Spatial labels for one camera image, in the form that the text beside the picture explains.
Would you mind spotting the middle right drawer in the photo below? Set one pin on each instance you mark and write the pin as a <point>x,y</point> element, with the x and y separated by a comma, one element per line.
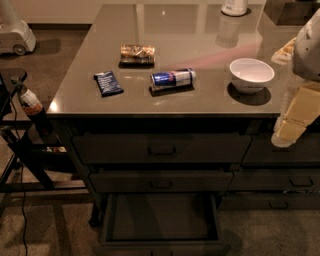
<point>276,179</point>

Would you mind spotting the open bottom drawer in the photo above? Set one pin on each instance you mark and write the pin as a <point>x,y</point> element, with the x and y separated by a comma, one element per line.
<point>161,224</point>

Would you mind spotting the middle left drawer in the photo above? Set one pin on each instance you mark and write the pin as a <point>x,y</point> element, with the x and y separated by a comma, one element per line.
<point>161,181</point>

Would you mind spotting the bottom right drawer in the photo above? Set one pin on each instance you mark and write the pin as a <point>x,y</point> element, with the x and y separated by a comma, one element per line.
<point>270,202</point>

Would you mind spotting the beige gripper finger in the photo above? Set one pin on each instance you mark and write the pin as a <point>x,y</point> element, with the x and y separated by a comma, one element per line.
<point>286,133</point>
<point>301,104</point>

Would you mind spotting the top left drawer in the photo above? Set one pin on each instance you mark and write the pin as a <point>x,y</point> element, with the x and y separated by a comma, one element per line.
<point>161,148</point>

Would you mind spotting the fire extinguisher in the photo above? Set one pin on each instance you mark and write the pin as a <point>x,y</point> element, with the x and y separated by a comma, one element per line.
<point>32,107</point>

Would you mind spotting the blue rxbar blueberry packet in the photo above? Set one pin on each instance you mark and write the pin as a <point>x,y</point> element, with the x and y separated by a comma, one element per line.
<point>108,84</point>

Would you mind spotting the white plastic bottle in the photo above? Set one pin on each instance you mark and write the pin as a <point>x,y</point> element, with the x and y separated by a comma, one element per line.
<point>234,8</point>

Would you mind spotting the red bull can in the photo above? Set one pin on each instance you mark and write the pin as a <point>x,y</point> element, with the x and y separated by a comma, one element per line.
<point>172,79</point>

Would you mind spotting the white bowl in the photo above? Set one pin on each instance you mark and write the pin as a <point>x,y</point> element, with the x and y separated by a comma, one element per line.
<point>249,75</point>

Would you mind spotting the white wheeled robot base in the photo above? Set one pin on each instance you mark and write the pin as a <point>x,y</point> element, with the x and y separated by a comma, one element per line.
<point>15,34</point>

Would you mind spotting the brown snack bar packet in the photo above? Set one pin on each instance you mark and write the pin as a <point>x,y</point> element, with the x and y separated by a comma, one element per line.
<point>137,54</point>

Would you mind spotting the black metal stand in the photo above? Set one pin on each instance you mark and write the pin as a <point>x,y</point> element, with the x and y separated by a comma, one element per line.
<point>26,154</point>

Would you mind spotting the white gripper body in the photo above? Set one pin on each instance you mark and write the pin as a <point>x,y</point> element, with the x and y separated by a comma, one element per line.
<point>307,51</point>

